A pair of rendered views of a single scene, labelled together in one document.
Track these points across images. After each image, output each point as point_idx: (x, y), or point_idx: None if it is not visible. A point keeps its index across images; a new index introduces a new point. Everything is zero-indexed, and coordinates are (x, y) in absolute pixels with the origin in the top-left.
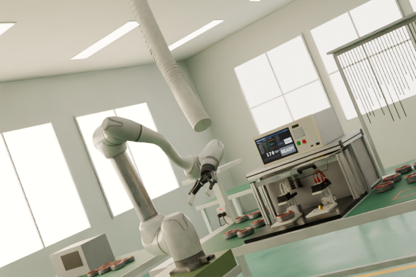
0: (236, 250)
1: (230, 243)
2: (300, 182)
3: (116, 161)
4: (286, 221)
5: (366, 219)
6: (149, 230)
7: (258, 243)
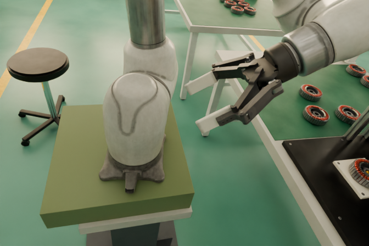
0: (266, 137)
1: (285, 110)
2: None
3: None
4: (357, 183)
5: None
6: (124, 61)
7: (286, 169)
